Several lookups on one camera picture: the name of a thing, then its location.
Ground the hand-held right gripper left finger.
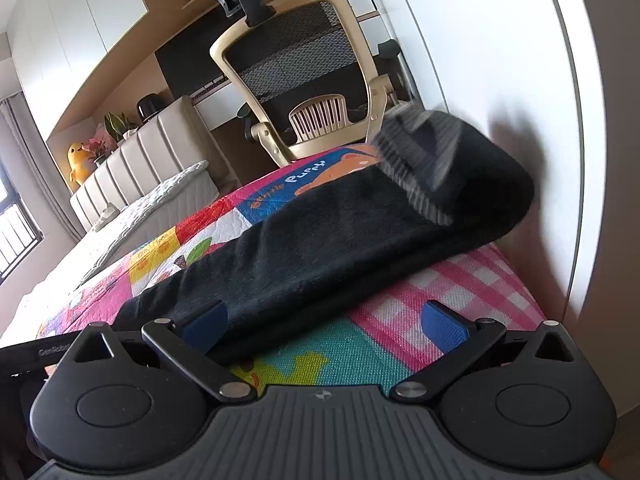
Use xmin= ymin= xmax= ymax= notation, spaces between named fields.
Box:
xmin=65 ymin=300 xmax=258 ymax=403

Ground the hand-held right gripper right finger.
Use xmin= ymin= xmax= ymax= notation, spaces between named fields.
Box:
xmin=390 ymin=300 xmax=576 ymax=403

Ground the black garment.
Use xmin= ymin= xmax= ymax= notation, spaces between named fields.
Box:
xmin=114 ymin=110 xmax=536 ymax=366

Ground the colourful printed blanket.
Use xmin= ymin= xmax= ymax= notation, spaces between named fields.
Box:
xmin=37 ymin=142 xmax=548 ymax=401

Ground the window with railing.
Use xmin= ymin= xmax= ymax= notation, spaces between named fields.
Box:
xmin=0 ymin=180 xmax=43 ymax=281

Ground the white quilted mattress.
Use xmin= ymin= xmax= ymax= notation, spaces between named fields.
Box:
xmin=0 ymin=160 xmax=221 ymax=346

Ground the beige padded headboard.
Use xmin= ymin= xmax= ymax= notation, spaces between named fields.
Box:
xmin=70 ymin=95 xmax=241 ymax=231

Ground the grey curtain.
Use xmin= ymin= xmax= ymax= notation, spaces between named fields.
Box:
xmin=0 ymin=92 xmax=86 ymax=241

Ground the yellow duck plush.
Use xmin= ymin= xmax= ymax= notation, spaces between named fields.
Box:
xmin=67 ymin=142 xmax=96 ymax=193

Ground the white desk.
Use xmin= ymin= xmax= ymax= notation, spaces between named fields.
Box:
xmin=192 ymin=87 xmax=251 ymax=131

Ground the green potted plant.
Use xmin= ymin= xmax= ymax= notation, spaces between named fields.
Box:
xmin=103 ymin=111 xmax=138 ymax=143

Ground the black round pot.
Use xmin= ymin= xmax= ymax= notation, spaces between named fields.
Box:
xmin=136 ymin=94 xmax=163 ymax=123

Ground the keyboard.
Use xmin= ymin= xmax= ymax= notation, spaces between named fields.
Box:
xmin=191 ymin=77 xmax=228 ymax=103

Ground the black desk back panel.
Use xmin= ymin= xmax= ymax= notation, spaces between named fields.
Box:
xmin=155 ymin=15 xmax=241 ymax=98

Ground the beige mesh office chair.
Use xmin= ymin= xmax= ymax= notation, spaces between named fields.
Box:
xmin=209 ymin=0 xmax=418 ymax=168

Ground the white wall cabinet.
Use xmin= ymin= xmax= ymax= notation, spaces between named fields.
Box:
xmin=7 ymin=0 xmax=151 ymax=96

